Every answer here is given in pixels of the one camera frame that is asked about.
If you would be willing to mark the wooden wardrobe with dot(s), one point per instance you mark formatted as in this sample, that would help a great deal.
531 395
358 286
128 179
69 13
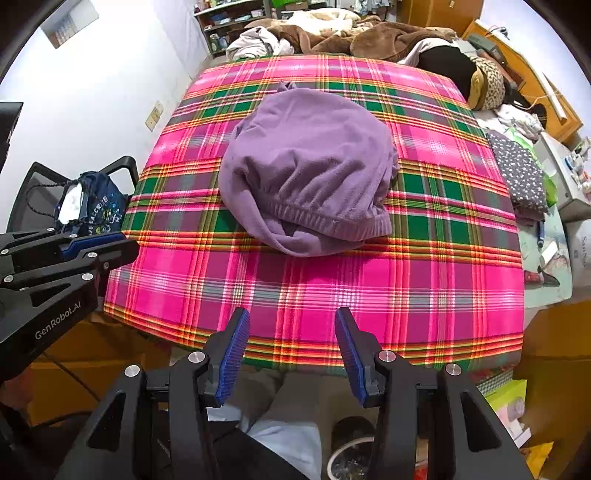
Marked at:
438 11

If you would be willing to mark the person's legs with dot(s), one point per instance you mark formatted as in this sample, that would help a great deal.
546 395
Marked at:
277 392

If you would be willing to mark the cluttered wall shelf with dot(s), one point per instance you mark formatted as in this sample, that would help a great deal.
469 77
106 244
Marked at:
231 18

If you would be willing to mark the brown fleece blanket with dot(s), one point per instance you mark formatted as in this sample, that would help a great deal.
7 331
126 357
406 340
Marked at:
383 39

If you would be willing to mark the cream fleece blanket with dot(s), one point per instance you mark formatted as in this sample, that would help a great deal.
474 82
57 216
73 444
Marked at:
323 18

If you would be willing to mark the beige wall outlet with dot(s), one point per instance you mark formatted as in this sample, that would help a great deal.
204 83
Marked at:
154 115

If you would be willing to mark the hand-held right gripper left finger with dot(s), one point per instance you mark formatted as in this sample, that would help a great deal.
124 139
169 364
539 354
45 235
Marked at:
233 364

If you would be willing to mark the yellow snack packet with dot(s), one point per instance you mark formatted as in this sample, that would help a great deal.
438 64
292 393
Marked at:
538 457

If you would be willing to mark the white cardboard box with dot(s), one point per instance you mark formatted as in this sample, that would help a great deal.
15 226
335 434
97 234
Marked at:
581 258

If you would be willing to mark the white floral cloth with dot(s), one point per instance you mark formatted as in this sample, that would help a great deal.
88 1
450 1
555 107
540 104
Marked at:
519 120

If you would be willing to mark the white clothes pile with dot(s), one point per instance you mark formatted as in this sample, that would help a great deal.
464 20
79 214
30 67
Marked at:
254 41

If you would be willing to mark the black office chair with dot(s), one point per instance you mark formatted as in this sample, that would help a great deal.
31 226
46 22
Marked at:
27 194

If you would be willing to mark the pink plaid blanket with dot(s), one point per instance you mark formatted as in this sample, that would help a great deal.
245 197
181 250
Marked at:
415 300

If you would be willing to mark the pastel gift box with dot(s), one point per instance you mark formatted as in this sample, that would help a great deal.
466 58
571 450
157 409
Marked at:
501 397

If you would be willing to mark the grey box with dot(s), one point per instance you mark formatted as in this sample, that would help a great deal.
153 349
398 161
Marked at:
482 46

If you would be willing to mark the row of small bottles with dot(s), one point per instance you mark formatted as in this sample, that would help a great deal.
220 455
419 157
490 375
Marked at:
579 166

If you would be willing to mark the white storage box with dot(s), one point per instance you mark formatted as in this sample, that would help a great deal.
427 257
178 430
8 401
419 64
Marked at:
561 184

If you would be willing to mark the wall calendar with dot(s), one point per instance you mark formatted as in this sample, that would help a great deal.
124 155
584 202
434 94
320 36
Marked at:
69 23

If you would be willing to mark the wooden headboard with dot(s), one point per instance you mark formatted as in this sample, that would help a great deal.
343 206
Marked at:
521 60

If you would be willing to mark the blue pen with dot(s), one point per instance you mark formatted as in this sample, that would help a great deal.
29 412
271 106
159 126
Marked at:
540 233

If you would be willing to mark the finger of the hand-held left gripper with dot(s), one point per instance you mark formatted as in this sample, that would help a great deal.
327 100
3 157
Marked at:
92 243
115 256

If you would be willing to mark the purple fleece pants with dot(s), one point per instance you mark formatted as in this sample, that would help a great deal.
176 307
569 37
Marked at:
304 161

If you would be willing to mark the leopard print bag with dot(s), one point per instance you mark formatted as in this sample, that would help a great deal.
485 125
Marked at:
489 83

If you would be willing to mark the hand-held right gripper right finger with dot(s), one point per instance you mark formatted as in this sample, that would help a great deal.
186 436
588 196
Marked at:
353 364

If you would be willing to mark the grey dotted cloth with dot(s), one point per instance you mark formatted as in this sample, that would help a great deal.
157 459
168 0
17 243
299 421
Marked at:
517 175

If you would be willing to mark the black waste bin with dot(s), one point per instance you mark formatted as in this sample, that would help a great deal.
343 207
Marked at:
351 457

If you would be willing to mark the black cushion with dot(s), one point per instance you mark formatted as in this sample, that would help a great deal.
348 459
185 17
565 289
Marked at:
448 69

